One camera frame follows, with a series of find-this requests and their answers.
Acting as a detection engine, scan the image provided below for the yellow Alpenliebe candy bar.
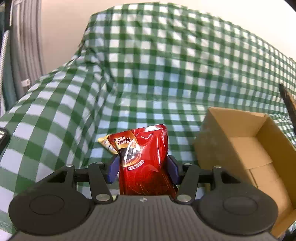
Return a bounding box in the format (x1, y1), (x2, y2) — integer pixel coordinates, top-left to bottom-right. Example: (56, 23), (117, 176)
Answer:
(97, 135), (117, 154)

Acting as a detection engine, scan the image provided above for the grey curtain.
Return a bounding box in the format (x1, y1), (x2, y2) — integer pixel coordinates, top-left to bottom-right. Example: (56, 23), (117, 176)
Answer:
(1, 1), (45, 115)

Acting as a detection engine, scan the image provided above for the cardboard box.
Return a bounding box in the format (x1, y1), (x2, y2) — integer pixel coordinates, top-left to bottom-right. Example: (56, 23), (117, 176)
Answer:
(194, 107), (295, 237)

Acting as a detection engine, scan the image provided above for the green white checkered cloth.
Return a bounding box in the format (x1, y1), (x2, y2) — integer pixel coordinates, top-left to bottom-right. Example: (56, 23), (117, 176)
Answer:
(1, 3), (295, 234)

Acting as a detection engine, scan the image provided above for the dark red snack pouch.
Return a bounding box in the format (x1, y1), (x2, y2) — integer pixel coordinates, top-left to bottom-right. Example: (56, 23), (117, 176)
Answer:
(108, 124), (177, 197)

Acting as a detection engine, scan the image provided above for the silver grey snack stick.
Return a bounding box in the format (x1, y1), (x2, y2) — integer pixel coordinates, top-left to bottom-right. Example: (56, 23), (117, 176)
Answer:
(278, 83), (296, 134)

